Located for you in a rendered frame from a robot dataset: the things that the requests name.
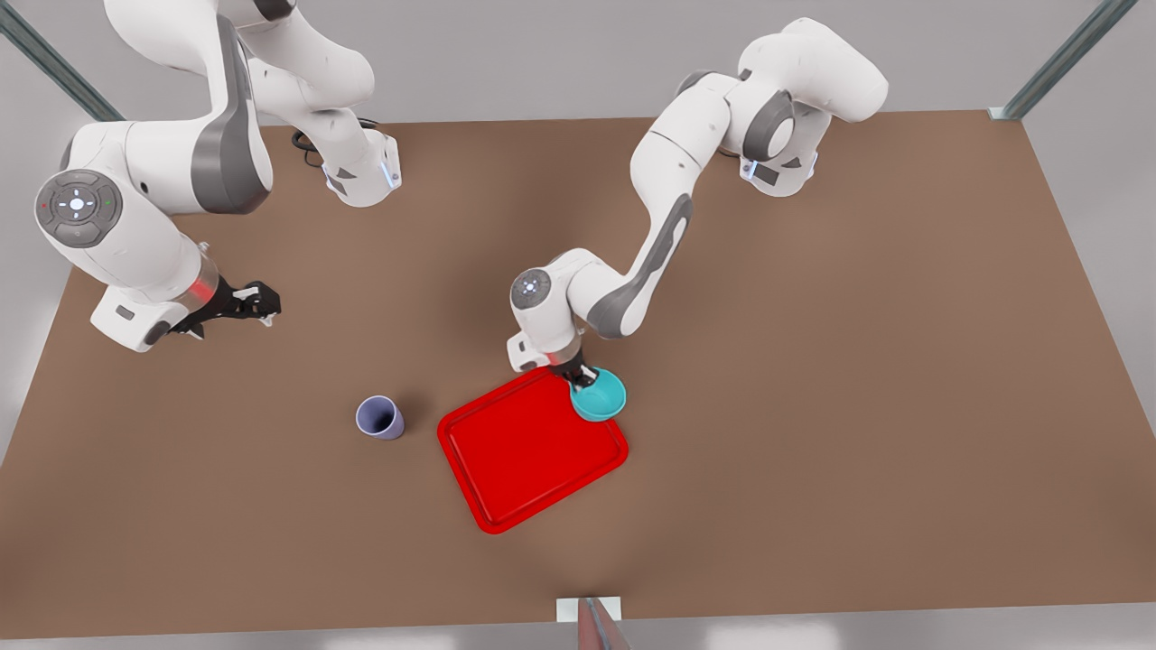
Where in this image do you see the lavender cup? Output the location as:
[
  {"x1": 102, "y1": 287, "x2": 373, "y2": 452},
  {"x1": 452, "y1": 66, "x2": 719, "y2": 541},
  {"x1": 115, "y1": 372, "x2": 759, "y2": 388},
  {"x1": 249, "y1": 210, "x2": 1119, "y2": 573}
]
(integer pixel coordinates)
[{"x1": 356, "y1": 395, "x2": 406, "y2": 441}]

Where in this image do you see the black cable loop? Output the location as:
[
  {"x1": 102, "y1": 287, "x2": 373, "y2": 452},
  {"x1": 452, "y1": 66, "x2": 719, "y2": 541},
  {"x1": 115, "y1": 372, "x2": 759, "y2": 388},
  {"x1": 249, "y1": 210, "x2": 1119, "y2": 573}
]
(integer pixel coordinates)
[{"x1": 291, "y1": 117, "x2": 380, "y2": 169}]

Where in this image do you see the teal bowl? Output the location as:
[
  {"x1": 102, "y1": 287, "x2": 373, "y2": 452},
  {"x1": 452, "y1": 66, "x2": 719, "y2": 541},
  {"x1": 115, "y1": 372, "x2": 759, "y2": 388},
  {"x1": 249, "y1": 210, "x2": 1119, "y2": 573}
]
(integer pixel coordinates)
[{"x1": 569, "y1": 367, "x2": 628, "y2": 423}]

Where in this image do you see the silver frame post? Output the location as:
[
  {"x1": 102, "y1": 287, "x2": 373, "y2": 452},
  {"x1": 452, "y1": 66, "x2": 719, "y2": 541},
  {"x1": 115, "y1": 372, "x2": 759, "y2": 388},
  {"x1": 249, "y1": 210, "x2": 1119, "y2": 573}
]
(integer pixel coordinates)
[
  {"x1": 555, "y1": 596, "x2": 633, "y2": 650},
  {"x1": 988, "y1": 0, "x2": 1141, "y2": 122},
  {"x1": 0, "y1": 5, "x2": 126, "y2": 123}
]

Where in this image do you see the red tray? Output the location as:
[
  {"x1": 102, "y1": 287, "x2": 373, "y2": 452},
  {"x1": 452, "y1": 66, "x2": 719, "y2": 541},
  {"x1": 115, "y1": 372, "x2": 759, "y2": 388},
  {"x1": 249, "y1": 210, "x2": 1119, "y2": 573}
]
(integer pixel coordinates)
[{"x1": 437, "y1": 366, "x2": 630, "y2": 535}]

